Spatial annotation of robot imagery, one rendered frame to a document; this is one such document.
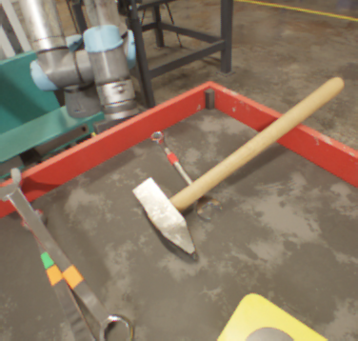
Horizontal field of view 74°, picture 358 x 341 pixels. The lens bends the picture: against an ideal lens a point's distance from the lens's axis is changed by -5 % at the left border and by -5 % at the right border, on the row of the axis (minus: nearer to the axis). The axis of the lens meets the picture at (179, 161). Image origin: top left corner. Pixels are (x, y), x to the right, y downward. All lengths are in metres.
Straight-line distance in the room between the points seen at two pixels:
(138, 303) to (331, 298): 0.18
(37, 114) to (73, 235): 0.73
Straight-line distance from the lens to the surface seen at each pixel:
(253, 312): 0.23
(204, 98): 0.47
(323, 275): 0.29
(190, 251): 0.26
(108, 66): 0.53
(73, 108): 0.91
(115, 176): 0.37
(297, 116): 0.36
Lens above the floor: 1.16
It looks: 44 degrees down
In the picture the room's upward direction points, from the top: 8 degrees counter-clockwise
